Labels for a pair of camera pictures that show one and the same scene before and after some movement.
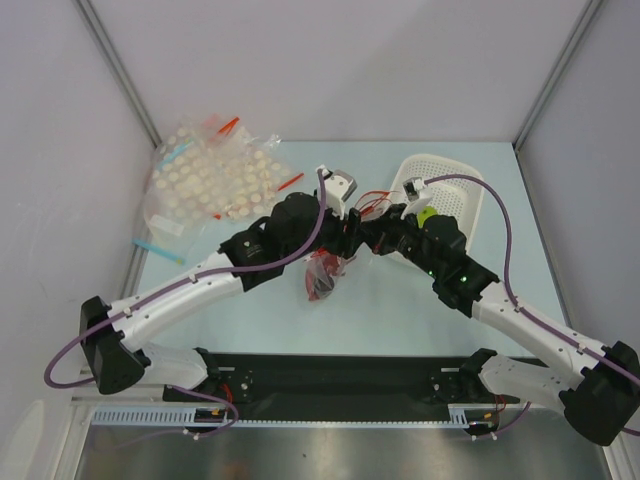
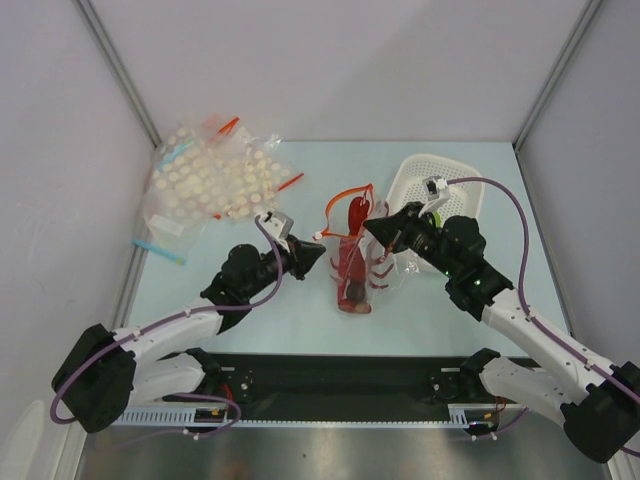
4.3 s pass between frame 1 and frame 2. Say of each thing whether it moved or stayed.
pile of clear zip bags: stayed
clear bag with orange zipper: moved
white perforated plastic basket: stayed
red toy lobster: moved
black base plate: stayed
